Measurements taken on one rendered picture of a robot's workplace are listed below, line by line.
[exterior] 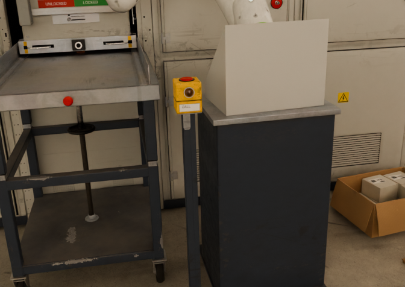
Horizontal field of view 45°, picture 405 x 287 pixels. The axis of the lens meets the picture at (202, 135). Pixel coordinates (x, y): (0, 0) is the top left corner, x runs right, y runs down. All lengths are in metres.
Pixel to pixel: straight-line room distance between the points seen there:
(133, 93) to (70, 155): 0.88
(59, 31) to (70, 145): 0.55
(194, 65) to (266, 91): 0.78
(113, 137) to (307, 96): 1.10
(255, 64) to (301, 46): 0.17
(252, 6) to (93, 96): 0.65
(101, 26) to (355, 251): 1.56
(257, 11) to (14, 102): 0.90
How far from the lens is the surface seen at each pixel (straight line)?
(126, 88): 1.70
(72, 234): 2.17
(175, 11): 2.34
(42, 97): 1.72
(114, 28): 2.38
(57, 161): 2.52
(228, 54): 1.60
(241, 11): 1.83
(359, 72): 2.68
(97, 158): 2.50
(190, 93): 1.47
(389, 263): 2.30
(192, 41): 2.36
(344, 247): 2.36
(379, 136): 2.85
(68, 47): 2.39
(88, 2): 2.38
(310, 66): 1.72
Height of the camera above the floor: 1.24
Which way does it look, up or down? 20 degrees down
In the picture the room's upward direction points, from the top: 2 degrees counter-clockwise
